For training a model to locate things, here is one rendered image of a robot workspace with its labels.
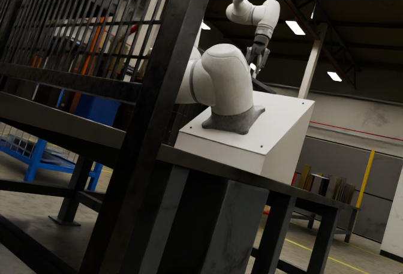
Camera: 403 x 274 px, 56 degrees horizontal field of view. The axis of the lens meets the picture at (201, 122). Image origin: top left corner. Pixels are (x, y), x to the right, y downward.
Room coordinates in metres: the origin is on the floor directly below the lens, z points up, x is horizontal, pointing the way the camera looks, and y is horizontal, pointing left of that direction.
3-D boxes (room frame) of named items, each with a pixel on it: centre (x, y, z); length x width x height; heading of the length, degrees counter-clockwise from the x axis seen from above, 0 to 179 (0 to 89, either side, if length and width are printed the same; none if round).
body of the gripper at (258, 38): (1.98, -0.17, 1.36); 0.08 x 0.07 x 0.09; 55
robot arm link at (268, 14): (1.99, -0.16, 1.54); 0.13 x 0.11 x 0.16; 65
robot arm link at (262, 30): (1.98, -0.17, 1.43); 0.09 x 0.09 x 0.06
